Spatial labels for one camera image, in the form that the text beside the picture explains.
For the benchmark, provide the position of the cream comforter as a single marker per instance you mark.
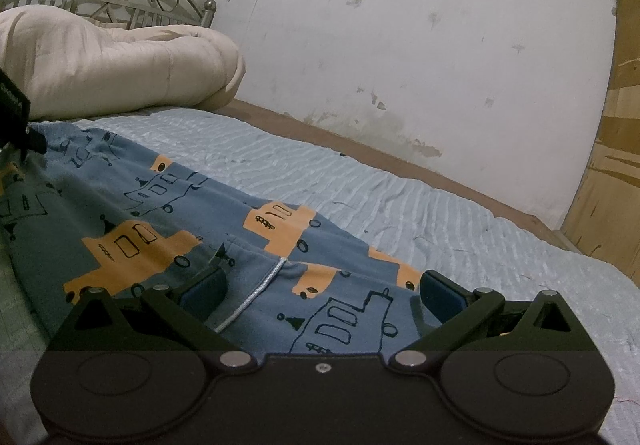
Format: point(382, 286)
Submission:
point(100, 65)

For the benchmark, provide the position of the light blue bedsheet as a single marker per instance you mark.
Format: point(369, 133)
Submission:
point(400, 225)

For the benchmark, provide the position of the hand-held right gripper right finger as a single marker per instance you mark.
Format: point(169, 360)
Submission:
point(436, 289)

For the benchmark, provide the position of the blue pants with orange print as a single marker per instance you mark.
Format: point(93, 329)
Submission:
point(150, 225)

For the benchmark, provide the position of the brown bed frame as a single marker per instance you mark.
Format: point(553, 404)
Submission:
point(350, 150)

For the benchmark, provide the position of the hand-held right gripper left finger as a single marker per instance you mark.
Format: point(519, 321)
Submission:
point(205, 289)

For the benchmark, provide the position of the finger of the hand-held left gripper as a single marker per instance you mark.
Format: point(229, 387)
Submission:
point(35, 140)

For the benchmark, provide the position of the wooden wardrobe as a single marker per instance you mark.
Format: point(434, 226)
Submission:
point(615, 150)

